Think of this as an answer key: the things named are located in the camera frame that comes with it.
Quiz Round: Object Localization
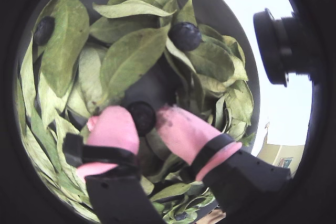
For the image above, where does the pink-tipped black gripper finger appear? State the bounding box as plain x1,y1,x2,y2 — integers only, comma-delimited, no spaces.
154,104,292,217
62,105,165,224

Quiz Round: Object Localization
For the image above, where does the dark grey shallow bowl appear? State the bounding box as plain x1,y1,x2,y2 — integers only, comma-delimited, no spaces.
14,0,261,222

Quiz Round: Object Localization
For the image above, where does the pile of green leaves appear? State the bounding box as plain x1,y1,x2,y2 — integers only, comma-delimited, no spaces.
15,0,255,222

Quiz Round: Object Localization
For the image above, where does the black camera lens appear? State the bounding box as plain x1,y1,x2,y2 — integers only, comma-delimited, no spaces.
252,7,314,88

